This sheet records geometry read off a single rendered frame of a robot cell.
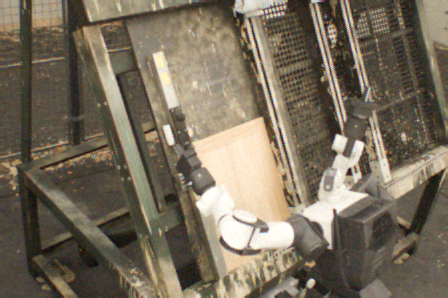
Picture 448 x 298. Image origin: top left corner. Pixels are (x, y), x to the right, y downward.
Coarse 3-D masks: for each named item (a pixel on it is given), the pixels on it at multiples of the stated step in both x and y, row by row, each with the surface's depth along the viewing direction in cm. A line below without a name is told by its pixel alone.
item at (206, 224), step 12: (156, 60) 221; (156, 72) 222; (168, 72) 224; (156, 84) 224; (168, 96) 223; (168, 108) 224; (168, 120) 226; (192, 192) 229; (192, 204) 232; (204, 228) 231; (204, 240) 234; (216, 240) 234; (216, 252) 234; (216, 264) 233; (216, 276) 235
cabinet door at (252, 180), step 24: (216, 144) 240; (240, 144) 248; (264, 144) 257; (216, 168) 239; (240, 168) 248; (264, 168) 256; (240, 192) 247; (264, 192) 255; (264, 216) 255; (288, 216) 264; (240, 264) 244
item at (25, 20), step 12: (24, 0) 237; (24, 12) 241; (24, 24) 244; (24, 36) 248; (24, 48) 252; (24, 60) 256; (24, 72) 260; (24, 84) 265; (24, 96) 269; (24, 108) 274; (24, 120) 278; (24, 132) 283; (24, 144) 288; (24, 156) 294; (120, 228) 258; (132, 228) 247
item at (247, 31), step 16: (272, 0) 238; (240, 16) 248; (240, 32) 251; (256, 32) 251; (256, 48) 252; (256, 64) 250; (256, 80) 253; (256, 96) 256; (272, 96) 255; (272, 112) 254; (272, 128) 255; (272, 144) 258; (288, 160) 259; (288, 176) 258; (288, 192) 260; (288, 208) 263; (304, 208) 263
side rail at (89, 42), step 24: (96, 48) 204; (96, 72) 206; (96, 96) 212; (120, 96) 209; (120, 120) 209; (120, 144) 209; (120, 168) 215; (144, 192) 213; (144, 216) 212; (144, 240) 219; (168, 264) 218; (168, 288) 217
